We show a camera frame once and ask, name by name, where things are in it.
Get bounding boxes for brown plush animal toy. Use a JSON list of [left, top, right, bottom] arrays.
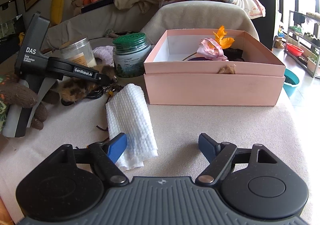
[[70, 0, 84, 17]]

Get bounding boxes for beige lid plastic jar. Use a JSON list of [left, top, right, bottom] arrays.
[[59, 36, 97, 68]]

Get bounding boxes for red plastic basin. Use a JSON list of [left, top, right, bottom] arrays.
[[286, 43, 304, 57]]

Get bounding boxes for teal plastic basin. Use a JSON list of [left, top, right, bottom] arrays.
[[283, 69, 300, 97]]

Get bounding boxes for green lid glass jar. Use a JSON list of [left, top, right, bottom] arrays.
[[112, 32, 151, 78]]

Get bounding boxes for orange fabric flower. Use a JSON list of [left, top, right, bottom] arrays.
[[213, 25, 235, 49]]

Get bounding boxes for pink fabric flower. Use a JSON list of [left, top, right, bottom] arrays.
[[183, 38, 228, 61]]

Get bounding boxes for black fuzzy soft object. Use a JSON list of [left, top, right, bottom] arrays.
[[223, 48, 245, 62]]

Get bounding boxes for brown furry tail toy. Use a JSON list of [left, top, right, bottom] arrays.
[[59, 64, 116, 106]]

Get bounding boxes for lilac knitted soft object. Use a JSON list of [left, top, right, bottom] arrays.
[[93, 46, 114, 66]]

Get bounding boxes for yellow plush toy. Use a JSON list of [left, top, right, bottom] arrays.
[[50, 0, 65, 26]]

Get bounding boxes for white waffle cloth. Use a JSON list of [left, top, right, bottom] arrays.
[[105, 83, 158, 171]]

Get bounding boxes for metal plant shelf rack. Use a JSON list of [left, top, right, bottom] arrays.
[[285, 11, 319, 79]]

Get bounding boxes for brown knitted plush toy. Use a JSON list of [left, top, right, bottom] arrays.
[[1, 74, 60, 137]]

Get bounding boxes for beige covered sofa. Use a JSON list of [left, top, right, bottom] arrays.
[[42, 1, 259, 49]]

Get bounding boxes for pink cardboard box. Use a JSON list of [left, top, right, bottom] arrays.
[[144, 29, 285, 106]]

